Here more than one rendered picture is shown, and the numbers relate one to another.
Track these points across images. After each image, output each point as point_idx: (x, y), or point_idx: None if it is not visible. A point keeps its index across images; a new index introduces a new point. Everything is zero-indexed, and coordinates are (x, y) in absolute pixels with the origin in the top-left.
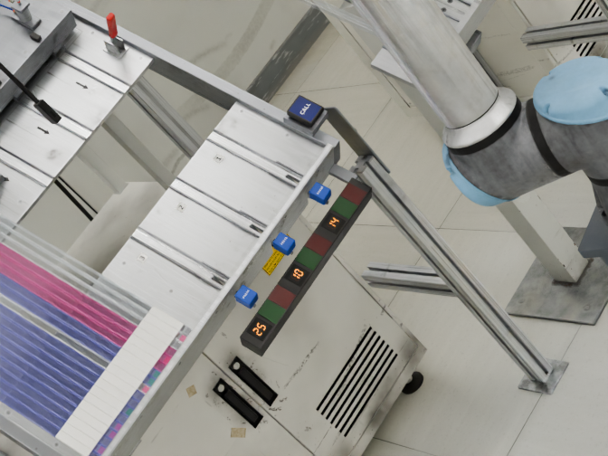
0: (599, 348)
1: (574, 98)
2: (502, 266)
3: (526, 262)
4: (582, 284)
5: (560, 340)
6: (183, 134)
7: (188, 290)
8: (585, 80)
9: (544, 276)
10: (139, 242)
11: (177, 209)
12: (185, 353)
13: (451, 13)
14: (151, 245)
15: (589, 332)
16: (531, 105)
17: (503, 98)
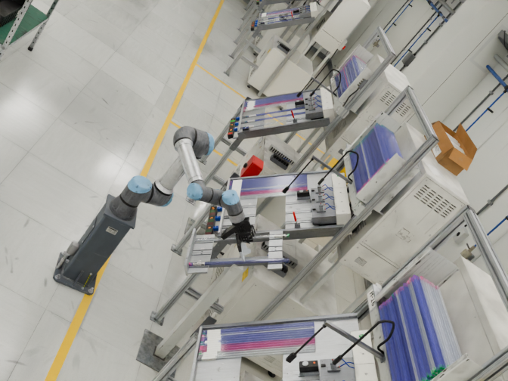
0: (140, 320)
1: (140, 176)
2: (190, 372)
3: (180, 369)
4: (153, 345)
5: (155, 329)
6: (293, 279)
7: None
8: (139, 180)
9: (170, 356)
10: (252, 205)
11: (249, 212)
12: None
13: (199, 251)
14: (249, 205)
15: (146, 327)
16: (152, 185)
17: (158, 182)
